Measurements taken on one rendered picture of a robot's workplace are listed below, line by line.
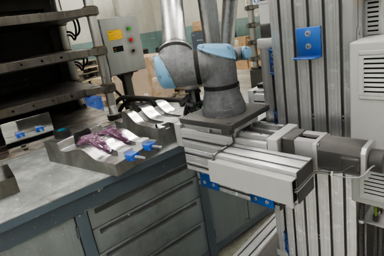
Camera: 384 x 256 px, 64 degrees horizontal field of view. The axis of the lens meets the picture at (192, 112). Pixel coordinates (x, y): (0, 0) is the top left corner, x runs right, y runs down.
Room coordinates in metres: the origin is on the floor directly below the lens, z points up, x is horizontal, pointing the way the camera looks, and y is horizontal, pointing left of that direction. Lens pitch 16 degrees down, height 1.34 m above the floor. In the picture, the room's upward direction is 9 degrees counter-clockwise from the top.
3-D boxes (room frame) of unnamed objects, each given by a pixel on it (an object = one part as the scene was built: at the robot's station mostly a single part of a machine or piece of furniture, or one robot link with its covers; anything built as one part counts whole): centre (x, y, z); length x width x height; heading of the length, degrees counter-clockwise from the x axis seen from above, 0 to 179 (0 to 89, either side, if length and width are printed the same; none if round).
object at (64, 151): (1.40, 0.46, 0.86); 0.50 x 0.26 x 0.11; 53
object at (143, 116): (1.66, 0.22, 0.92); 0.35 x 0.16 x 0.09; 36
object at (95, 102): (5.18, 1.81, 0.32); 0.60 x 0.41 x 0.22; 54
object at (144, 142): (1.28, 0.20, 0.86); 0.13 x 0.05 x 0.05; 53
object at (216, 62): (1.02, -0.10, 1.20); 0.13 x 0.12 x 0.14; 85
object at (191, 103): (1.45, -0.02, 0.99); 0.09 x 0.08 x 0.12; 29
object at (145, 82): (5.91, 0.91, 0.47); 1.22 x 0.80 x 0.94; 52
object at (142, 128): (1.68, 0.22, 0.87); 0.50 x 0.26 x 0.14; 36
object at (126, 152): (1.20, 0.27, 0.86); 0.13 x 0.05 x 0.05; 53
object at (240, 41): (8.15, -1.75, 0.42); 0.86 x 0.33 x 0.83; 48
